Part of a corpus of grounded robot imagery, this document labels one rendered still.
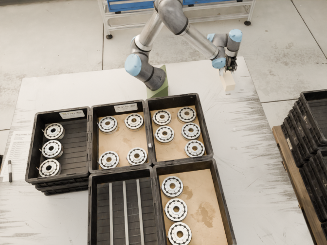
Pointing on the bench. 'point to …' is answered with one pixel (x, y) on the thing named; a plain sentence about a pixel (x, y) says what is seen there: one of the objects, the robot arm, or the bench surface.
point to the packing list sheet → (17, 155)
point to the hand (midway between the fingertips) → (225, 73)
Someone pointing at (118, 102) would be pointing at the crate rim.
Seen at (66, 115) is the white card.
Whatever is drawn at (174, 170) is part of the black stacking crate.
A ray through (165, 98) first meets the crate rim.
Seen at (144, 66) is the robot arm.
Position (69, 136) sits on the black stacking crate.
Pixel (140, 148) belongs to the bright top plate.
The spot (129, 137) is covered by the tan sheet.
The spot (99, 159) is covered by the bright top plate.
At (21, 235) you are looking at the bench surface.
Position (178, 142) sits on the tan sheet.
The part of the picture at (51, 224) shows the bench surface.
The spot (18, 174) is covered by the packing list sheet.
